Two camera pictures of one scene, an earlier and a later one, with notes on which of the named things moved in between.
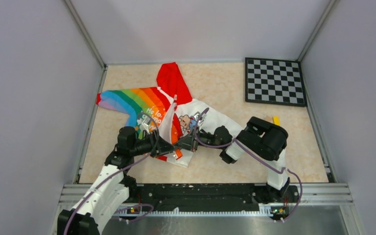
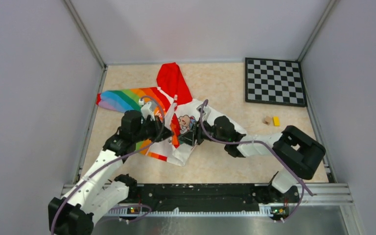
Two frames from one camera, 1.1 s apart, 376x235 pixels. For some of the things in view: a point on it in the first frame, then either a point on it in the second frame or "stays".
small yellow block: [276, 120] stays
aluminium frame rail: [289, 209] stays
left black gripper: [163, 146] → [156, 124]
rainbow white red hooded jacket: [176, 120] stays
